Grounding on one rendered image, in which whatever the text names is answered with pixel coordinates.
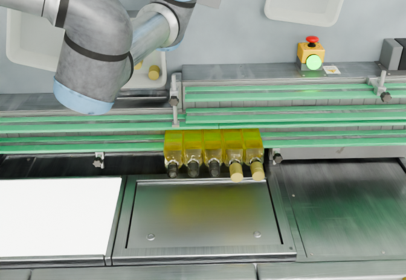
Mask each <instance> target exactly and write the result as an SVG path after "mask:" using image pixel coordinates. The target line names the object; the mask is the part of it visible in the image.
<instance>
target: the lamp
mask: <svg viewBox="0 0 406 280"><path fill-rule="evenodd" d="M306 65H307V66H308V67H309V69H318V68H319V67H320V66H321V59H320V57H319V56H318V55H316V54H311V55H309V56H308V57H307V59H306Z"/></svg>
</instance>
